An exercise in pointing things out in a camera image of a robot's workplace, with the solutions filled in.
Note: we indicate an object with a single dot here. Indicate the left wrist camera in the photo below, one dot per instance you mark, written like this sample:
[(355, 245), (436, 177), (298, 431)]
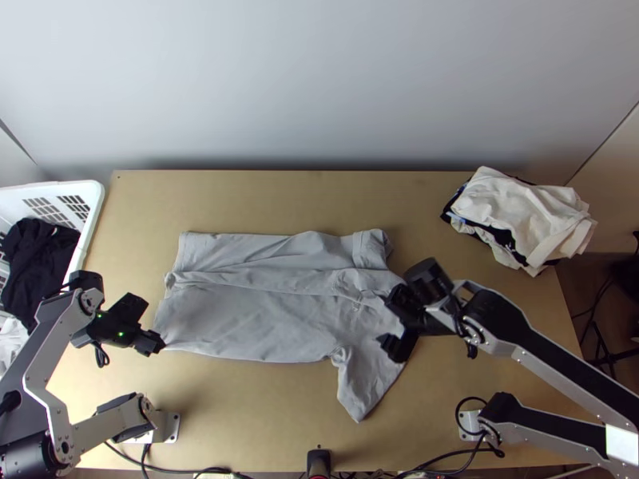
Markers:
[(131, 307)]

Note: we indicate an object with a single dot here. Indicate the grey t-shirt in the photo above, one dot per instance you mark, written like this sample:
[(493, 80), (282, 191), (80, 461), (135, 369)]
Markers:
[(274, 309)]

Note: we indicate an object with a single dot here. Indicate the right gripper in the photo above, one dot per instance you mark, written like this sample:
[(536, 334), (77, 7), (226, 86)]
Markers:
[(419, 322)]

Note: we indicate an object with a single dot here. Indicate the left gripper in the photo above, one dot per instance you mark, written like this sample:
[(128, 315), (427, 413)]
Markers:
[(145, 342)]

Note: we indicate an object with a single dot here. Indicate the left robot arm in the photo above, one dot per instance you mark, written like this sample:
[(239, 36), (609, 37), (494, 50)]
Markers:
[(55, 319)]

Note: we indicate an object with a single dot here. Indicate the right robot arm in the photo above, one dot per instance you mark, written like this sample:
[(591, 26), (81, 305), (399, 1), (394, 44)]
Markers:
[(544, 349)]

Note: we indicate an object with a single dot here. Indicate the white laundry basket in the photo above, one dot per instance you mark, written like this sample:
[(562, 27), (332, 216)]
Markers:
[(85, 199)]

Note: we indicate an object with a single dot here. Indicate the heap of clothes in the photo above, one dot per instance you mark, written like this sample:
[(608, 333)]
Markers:
[(35, 264)]

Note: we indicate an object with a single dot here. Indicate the pile of folded clothes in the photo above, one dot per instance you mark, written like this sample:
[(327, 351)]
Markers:
[(524, 214)]

